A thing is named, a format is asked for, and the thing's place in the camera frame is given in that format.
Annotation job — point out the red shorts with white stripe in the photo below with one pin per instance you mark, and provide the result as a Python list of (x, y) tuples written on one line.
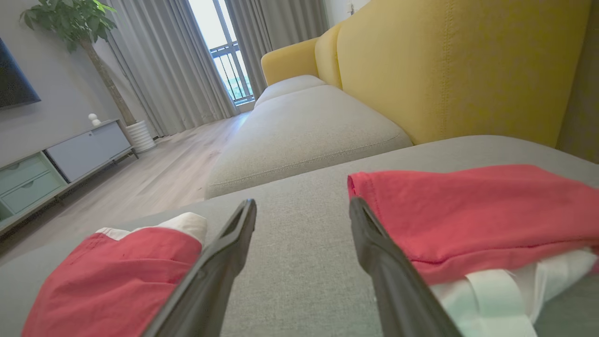
[(107, 281)]

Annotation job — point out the grey green TV cabinet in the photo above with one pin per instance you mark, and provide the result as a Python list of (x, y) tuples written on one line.
[(89, 150)]

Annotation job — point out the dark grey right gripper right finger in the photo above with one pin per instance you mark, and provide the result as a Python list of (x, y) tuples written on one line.
[(398, 290)]

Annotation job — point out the light grey sofa seat cushion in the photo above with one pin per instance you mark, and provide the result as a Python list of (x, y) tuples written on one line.
[(288, 85), (304, 131)]

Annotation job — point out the window with balcony railing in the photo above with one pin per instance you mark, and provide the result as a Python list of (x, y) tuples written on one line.
[(210, 23)]

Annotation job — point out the green leafy indoor tree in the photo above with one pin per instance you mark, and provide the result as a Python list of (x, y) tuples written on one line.
[(70, 18)]

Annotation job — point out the small white figurine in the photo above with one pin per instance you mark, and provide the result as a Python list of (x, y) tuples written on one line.
[(95, 120)]

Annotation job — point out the olive sofa back cushion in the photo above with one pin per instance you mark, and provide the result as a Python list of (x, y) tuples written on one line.
[(585, 107)]

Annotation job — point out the small wall fixture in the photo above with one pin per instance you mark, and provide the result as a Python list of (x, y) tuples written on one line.
[(351, 8)]

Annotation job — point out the white ribbed plant pot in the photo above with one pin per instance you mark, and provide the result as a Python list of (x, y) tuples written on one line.
[(140, 136)]

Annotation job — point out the grey curtain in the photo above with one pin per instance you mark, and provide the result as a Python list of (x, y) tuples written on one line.
[(164, 61), (290, 18)]

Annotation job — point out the black flat television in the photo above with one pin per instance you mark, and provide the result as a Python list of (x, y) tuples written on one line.
[(14, 79)]

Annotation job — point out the red white lettered jersey shirt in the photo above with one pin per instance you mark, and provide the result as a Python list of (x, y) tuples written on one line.
[(468, 215)]

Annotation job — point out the yellow sofa armrest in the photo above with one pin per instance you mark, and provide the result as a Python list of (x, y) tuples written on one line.
[(290, 61)]

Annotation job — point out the wide yellow sofa back cushion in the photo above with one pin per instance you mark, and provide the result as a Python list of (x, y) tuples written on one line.
[(444, 70)]

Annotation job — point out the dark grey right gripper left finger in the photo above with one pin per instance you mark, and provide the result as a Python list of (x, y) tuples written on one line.
[(220, 271)]

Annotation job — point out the narrow yellow sofa back cushion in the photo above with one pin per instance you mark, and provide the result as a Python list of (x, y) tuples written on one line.
[(327, 56)]

